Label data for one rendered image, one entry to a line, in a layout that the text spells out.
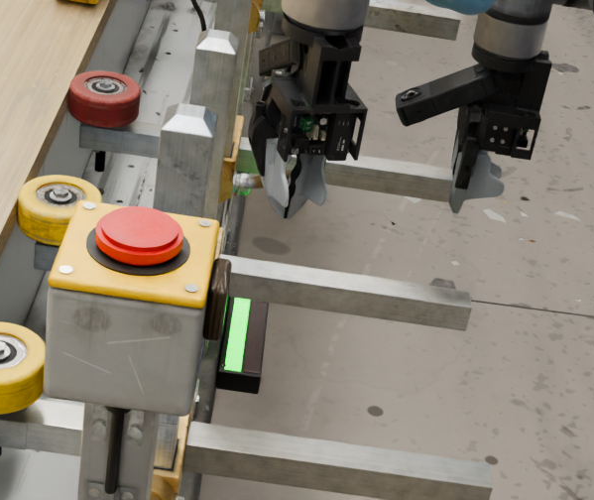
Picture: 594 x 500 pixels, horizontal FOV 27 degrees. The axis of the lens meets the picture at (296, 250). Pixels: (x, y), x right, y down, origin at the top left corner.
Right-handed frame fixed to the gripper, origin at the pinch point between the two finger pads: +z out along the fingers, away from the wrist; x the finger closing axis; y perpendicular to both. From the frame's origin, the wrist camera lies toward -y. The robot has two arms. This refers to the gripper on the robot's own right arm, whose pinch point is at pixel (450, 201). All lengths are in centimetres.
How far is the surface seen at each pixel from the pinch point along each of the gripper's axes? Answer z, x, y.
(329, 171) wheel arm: -2.6, -1.5, -14.9
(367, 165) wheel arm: -3.7, -0.8, -10.6
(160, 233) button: -41, -80, -27
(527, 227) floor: 83, 141, 45
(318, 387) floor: 82, 66, -6
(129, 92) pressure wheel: -8.8, -1.0, -38.7
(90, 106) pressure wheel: -7.9, -3.9, -42.5
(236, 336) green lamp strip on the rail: 11.9, -16.1, -22.9
